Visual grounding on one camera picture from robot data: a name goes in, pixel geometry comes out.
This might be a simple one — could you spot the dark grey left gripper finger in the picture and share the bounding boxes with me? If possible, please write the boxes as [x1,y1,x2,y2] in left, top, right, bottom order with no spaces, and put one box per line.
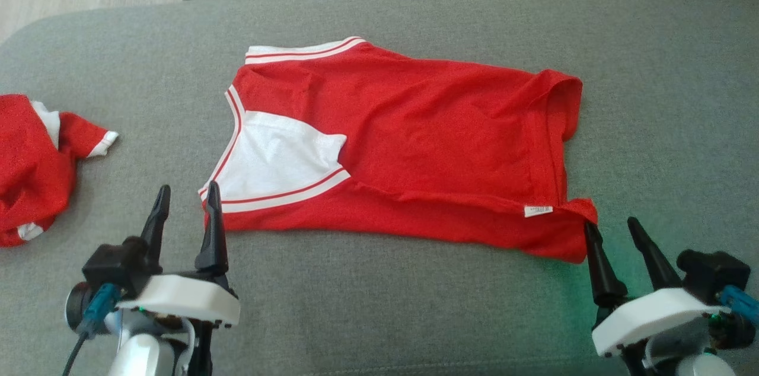
[194,181,229,289]
[141,185,171,273]

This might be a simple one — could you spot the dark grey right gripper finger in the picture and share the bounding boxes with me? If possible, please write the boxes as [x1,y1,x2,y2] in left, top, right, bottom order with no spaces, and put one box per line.
[627,217,683,292]
[584,222,628,308]

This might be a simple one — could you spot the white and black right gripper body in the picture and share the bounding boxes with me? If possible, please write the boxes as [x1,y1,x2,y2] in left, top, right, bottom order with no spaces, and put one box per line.
[592,288,731,358]

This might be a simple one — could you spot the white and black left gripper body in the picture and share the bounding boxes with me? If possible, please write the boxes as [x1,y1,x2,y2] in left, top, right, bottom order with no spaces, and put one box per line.
[116,272,241,326]

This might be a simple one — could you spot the red shorts with white stripe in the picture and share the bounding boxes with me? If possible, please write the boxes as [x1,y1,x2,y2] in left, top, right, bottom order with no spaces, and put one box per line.
[0,94,120,248]

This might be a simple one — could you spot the red jersey with white trim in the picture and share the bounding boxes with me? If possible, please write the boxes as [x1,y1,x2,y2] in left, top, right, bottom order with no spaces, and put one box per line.
[198,36,599,265]

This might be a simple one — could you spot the grey sofa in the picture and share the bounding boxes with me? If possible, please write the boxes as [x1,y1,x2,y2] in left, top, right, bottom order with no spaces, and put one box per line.
[0,0,759,376]

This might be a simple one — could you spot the right teal-plug black cable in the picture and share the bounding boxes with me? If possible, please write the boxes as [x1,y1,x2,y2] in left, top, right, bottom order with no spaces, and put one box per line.
[715,285,759,327]

